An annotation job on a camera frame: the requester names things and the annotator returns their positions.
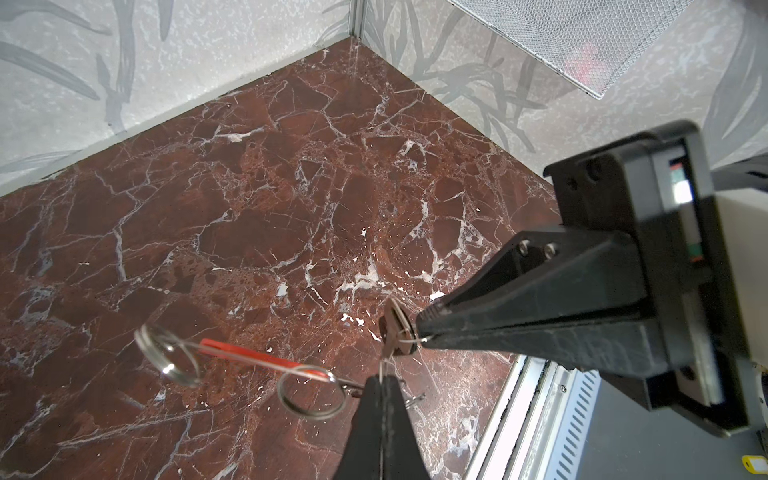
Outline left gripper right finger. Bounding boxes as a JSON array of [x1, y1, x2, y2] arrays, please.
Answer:
[[381, 376, 430, 479]]

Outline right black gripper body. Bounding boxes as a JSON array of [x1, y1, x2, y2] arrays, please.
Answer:
[[544, 120, 766, 437]]

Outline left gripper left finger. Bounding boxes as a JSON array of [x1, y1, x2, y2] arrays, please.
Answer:
[[333, 376, 383, 480]]

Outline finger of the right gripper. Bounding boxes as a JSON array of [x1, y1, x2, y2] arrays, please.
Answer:
[[415, 226, 671, 378]]

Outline metal keyring plate red handle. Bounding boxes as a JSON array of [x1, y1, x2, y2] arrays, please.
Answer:
[[134, 324, 364, 421]]

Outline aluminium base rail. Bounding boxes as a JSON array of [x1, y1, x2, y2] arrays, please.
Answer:
[[464, 356, 601, 480]]

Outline white wire mesh basket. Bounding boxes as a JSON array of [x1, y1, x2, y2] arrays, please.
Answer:
[[453, 0, 690, 100]]

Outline aluminium frame profiles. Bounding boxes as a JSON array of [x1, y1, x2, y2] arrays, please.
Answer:
[[1, 1, 359, 193]]

